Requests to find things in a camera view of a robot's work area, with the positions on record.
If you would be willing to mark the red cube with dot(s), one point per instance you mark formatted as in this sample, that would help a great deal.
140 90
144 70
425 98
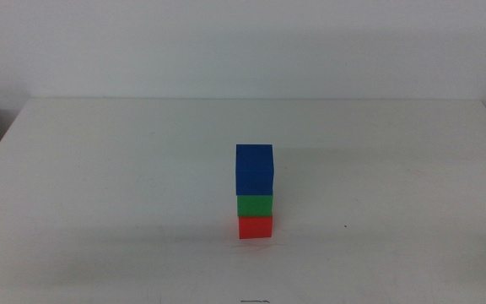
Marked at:
255 228

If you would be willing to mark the green cube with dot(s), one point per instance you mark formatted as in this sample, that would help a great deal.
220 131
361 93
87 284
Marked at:
255 206

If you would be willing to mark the blue cube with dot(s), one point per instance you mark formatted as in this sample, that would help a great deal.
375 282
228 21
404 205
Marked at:
254 169

